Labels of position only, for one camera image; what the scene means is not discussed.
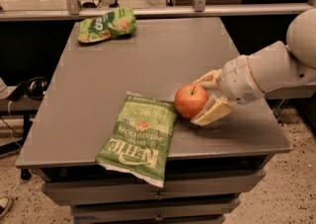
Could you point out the green crumpled snack bag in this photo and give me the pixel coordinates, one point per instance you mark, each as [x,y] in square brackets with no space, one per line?
[116,23]

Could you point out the black headphones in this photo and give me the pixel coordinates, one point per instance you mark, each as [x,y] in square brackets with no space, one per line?
[33,89]

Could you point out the red apple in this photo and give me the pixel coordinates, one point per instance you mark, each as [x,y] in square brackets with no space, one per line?
[190,100]

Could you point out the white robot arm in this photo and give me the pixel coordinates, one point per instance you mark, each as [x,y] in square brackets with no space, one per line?
[287,64]

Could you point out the white sneaker shoe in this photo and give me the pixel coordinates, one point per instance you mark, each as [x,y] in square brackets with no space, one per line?
[6,203]

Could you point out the green jalapeno Kettle chip bag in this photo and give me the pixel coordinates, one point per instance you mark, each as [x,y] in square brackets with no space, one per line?
[140,142]

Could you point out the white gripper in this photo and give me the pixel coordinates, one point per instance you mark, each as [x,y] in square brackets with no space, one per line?
[237,80]

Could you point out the grey drawer cabinet table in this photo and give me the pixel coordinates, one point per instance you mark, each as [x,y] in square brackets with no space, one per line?
[207,167]

